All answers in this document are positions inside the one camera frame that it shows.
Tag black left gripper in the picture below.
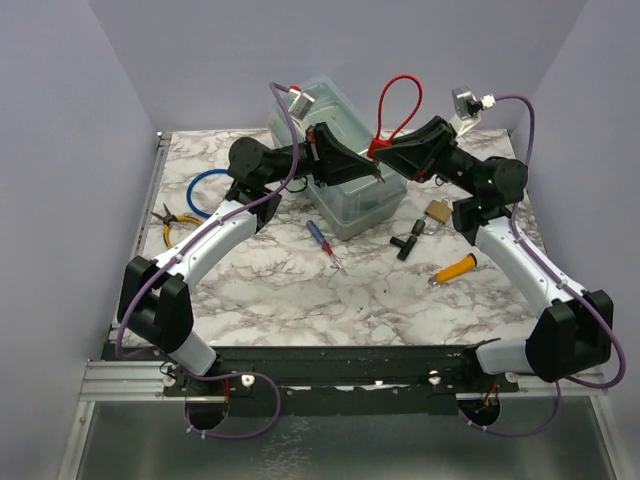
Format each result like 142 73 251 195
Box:
262 121 376 187

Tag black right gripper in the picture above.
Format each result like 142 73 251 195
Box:
371 117 481 198

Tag small silver key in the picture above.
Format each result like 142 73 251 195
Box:
372 162 385 183

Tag red cable lock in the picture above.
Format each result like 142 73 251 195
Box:
367 74 425 160

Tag brass padlock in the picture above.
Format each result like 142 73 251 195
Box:
423 200 452 236

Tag blue cable lock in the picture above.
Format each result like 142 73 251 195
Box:
185 168 228 219

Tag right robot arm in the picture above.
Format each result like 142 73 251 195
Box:
369 117 613 392

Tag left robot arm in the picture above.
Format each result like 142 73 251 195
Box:
117 122 380 395

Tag black cylinder lock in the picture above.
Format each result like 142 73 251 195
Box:
390 219 426 261

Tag clear plastic storage box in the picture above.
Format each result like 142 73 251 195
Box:
288 76 407 240

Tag blue handled screwdriver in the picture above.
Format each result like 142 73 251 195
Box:
306 220 347 274

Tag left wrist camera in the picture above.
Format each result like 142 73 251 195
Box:
289 85 316 121

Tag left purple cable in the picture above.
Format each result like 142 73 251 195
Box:
114 82 301 441

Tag purple cable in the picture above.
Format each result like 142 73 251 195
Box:
467 94 627 437
114 82 301 441

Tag orange handled tool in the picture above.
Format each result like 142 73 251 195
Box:
429 253 477 286

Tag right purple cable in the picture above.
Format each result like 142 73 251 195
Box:
467 94 627 437

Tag yellow handled pliers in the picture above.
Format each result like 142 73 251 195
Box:
151 204 203 249

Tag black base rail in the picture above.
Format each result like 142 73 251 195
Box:
134 346 518 425

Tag aluminium frame rail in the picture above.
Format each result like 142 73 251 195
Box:
54 130 621 480

